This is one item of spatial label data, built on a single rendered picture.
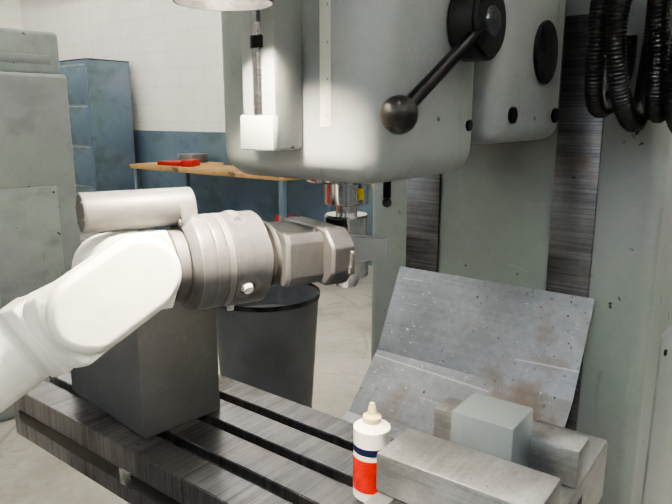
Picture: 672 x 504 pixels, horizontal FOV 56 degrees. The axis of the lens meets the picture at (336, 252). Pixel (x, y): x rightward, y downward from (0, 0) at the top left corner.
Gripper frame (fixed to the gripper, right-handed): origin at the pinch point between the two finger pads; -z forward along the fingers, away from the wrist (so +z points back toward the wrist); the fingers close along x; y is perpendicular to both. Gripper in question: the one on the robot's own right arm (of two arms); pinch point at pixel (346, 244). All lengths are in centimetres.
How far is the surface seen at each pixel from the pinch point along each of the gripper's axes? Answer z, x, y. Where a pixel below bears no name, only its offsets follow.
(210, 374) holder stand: 6.3, 23.8, 21.9
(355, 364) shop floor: -156, 218, 122
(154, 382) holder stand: 14.7, 21.9, 20.4
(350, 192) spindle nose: 1.1, -2.2, -5.8
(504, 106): -14.5, -7.6, -14.4
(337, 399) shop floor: -123, 186, 122
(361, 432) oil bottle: 0.8, -4.5, 19.4
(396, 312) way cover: -26.8, 24.2, 18.4
